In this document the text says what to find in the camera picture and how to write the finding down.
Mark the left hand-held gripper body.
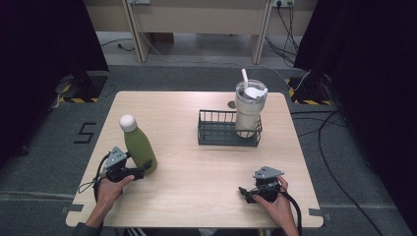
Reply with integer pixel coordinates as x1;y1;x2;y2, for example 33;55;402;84
103;146;133;184

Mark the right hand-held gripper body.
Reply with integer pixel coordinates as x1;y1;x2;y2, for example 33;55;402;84
252;165;285;204

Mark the green bottle with white cap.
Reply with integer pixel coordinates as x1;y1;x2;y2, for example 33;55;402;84
118;114;158;176

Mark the dark wire basket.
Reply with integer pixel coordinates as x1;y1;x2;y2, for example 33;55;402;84
197;108;264;148

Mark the white tumbler with straw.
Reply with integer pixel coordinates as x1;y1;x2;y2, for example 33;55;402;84
234;68;269;139

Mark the person's right hand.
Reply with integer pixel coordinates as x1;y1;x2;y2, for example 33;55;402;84
253;175;295;228

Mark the person's left hand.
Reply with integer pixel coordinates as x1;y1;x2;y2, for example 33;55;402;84
95;174;136;218

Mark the grey tape strip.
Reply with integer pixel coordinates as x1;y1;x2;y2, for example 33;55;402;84
308;207;332;222
60;204;84;214

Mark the black stand base striped tape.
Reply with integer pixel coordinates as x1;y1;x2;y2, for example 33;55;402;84
53;71;110;104
284;73;333;106

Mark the dark curtain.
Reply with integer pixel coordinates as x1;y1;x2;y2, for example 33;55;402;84
0;0;110;168
293;0;417;227

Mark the beige wooden desk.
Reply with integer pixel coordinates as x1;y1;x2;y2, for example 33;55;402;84
82;0;320;66

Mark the left hand-held gripper cable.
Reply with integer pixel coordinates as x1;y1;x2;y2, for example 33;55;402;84
77;151;112;204

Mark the hand-held gripper cable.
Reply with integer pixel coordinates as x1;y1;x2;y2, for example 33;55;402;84
77;151;112;204
276;190;303;236

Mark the right hand-held gripper cable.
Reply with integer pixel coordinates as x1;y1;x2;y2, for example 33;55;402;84
276;190;303;236

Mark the short black floor cable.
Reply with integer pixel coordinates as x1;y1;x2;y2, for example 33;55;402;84
98;37;136;53

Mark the black cable bundle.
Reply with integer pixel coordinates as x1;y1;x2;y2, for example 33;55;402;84
264;1;301;69

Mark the white wall socket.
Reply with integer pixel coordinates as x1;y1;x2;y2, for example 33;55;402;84
271;0;297;9

